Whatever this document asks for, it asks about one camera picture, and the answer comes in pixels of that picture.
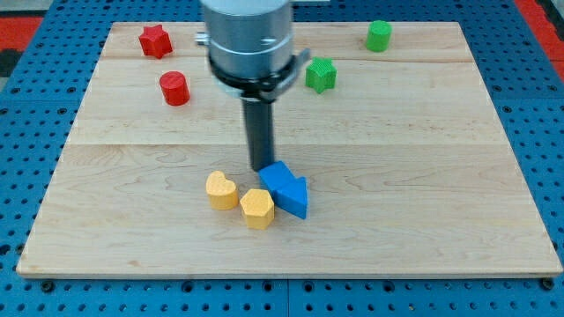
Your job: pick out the blue triangle block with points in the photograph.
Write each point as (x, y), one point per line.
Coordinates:
(293, 197)

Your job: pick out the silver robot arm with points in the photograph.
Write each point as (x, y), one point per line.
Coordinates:
(250, 46)

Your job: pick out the light wooden board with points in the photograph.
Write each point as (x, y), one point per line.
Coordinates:
(410, 173)

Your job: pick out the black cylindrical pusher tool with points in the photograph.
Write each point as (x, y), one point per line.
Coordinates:
(260, 133)

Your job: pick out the yellow hexagon block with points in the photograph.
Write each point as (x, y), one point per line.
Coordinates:
(257, 208)

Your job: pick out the yellow heart block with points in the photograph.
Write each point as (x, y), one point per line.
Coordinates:
(222, 192)

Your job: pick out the green star block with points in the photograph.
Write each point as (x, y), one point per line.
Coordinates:
(321, 74)

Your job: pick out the red cylinder block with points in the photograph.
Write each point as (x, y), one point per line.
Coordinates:
(174, 88)

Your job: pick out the green cylinder block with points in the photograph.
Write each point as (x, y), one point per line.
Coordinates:
(378, 36)

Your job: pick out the red star block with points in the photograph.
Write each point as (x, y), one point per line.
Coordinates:
(155, 41)

